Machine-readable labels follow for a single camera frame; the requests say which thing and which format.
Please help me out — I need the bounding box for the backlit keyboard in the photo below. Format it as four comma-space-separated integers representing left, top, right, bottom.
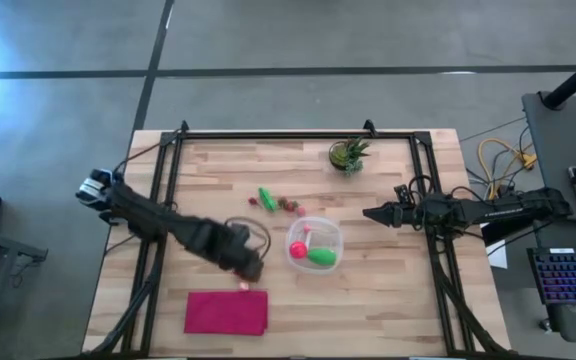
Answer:
527, 247, 576, 305

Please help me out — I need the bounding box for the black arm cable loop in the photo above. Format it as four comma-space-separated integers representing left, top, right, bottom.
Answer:
407, 173, 479, 201
225, 216, 272, 261

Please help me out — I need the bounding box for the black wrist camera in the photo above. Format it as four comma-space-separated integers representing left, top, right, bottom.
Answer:
393, 184, 412, 206

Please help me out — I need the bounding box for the red folded cloth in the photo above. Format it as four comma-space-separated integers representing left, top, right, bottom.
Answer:
183, 290, 270, 336

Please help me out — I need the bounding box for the green toy pea pod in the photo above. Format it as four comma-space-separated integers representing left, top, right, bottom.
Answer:
258, 186, 278, 213

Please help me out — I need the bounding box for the clear plastic tupperware container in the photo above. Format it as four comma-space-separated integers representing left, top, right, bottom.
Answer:
285, 216, 344, 275

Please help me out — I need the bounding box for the white paper sheet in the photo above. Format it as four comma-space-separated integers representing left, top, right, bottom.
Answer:
487, 239, 509, 270

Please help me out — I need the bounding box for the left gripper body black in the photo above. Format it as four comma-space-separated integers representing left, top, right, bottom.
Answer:
202, 219, 265, 283

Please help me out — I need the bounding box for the green toy pepper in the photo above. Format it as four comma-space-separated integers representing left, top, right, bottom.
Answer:
307, 247, 338, 267

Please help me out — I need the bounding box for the yellow cable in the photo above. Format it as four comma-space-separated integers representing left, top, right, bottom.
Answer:
476, 138, 538, 201

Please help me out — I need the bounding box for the potted succulent plant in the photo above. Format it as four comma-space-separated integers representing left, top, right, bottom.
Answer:
328, 138, 372, 177

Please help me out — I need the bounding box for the black aluminium table frame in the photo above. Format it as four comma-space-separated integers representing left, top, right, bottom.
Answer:
82, 119, 514, 359

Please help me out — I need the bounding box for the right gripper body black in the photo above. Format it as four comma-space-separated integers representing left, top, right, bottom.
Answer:
401, 197, 437, 229

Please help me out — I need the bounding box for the black pole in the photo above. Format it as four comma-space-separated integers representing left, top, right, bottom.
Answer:
541, 47, 576, 110

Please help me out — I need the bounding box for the grey side desk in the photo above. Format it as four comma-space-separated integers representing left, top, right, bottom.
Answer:
521, 91, 576, 346

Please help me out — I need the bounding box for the long black cable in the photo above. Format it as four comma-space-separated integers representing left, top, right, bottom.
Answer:
112, 142, 164, 174

